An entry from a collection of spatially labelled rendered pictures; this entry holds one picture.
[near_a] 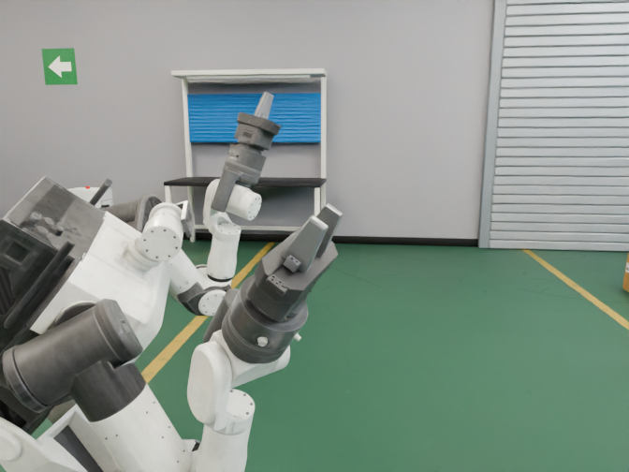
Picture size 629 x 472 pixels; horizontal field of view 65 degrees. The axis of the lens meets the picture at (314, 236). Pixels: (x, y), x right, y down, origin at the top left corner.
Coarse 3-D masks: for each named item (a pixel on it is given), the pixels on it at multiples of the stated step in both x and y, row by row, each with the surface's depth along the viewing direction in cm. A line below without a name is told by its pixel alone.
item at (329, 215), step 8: (328, 208) 52; (320, 216) 53; (328, 216) 53; (336, 216) 52; (328, 224) 53; (336, 224) 53; (328, 232) 54; (328, 240) 54; (320, 248) 55; (320, 256) 55
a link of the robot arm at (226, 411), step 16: (208, 352) 61; (224, 352) 61; (192, 368) 64; (208, 368) 61; (224, 368) 60; (192, 384) 64; (208, 384) 61; (224, 384) 60; (192, 400) 64; (208, 400) 61; (224, 400) 62; (240, 400) 70; (208, 416) 62; (224, 416) 63; (240, 416) 67; (224, 432) 65; (240, 432) 67
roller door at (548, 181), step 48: (528, 0) 490; (576, 0) 485; (624, 0) 481; (528, 48) 499; (576, 48) 493; (624, 48) 488; (528, 96) 508; (576, 96) 503; (624, 96) 498; (528, 144) 517; (576, 144) 511; (624, 144) 506; (528, 192) 526; (576, 192) 520; (624, 192) 515; (480, 240) 544; (528, 240) 537; (576, 240) 530; (624, 240) 524
